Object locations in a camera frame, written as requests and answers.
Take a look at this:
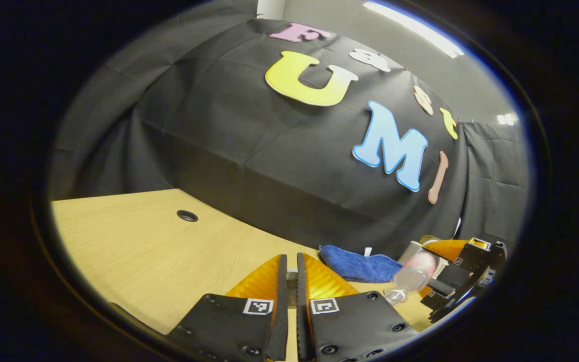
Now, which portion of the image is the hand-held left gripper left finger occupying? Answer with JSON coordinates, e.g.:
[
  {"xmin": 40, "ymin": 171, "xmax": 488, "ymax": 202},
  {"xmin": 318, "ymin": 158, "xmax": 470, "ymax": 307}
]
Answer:
[{"xmin": 166, "ymin": 253, "xmax": 289, "ymax": 361}]

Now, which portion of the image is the black backdrop cloth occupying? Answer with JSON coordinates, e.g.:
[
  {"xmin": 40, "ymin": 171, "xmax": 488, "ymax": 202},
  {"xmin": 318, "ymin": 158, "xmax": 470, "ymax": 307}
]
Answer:
[{"xmin": 48, "ymin": 15, "xmax": 529, "ymax": 259}]

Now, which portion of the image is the clear water bottle pink label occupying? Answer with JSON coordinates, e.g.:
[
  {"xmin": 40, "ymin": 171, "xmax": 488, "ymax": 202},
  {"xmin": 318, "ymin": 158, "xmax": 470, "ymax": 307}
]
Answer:
[{"xmin": 384, "ymin": 251, "xmax": 438, "ymax": 306}]

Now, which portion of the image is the blue towel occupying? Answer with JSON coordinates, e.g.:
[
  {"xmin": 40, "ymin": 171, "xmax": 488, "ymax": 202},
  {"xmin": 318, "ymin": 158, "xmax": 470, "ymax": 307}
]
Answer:
[{"xmin": 318, "ymin": 244, "xmax": 403, "ymax": 283}]

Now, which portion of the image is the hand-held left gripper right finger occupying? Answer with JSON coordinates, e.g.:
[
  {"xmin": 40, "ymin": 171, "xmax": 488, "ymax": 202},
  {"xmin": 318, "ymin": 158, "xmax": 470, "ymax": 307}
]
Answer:
[{"xmin": 297, "ymin": 252, "xmax": 419, "ymax": 361}]

